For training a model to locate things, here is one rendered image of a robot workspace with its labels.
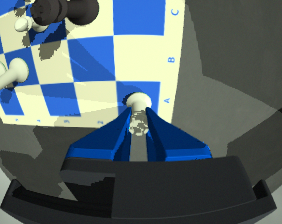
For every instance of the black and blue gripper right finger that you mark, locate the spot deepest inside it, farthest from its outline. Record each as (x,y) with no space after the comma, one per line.
(170,142)

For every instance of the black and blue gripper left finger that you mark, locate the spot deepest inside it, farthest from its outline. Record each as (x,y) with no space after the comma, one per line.
(107,142)

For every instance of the blue and cream chessboard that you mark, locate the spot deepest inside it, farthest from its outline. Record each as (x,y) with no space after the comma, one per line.
(81,76)

